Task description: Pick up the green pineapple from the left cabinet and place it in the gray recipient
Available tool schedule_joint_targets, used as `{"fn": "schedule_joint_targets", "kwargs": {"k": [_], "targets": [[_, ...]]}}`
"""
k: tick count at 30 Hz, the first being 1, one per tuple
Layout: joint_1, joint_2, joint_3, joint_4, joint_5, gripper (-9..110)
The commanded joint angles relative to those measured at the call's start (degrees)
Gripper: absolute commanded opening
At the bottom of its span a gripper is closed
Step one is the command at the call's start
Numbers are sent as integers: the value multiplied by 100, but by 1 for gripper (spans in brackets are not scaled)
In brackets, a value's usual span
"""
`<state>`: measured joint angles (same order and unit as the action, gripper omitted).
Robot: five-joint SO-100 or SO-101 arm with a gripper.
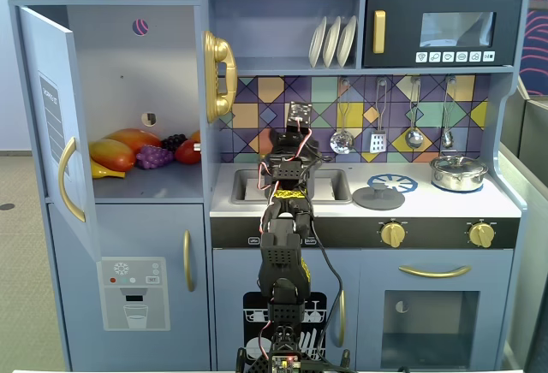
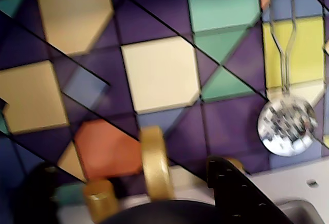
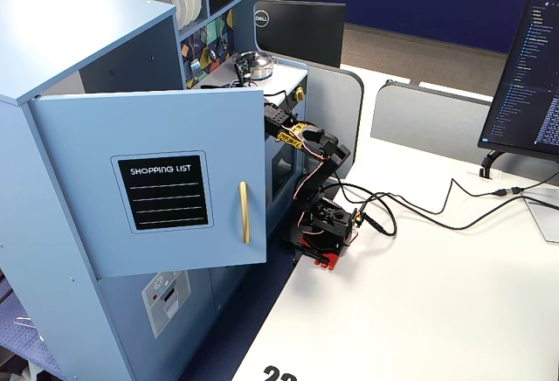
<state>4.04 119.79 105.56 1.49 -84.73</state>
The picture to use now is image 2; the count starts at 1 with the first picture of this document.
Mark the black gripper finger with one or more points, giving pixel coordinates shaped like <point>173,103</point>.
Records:
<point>239,195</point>
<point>42,193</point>

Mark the gold faucet knob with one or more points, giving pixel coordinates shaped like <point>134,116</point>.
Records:
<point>100,199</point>

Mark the gray toy sink basin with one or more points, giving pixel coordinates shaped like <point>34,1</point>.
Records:
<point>303,212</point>

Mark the metal skimmer ladle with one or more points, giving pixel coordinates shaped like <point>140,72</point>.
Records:
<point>285,131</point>

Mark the gold toy faucet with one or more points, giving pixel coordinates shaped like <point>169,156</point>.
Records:
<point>155,165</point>

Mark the colourful tiled backsplash panel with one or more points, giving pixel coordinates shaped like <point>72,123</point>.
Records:
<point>159,75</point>

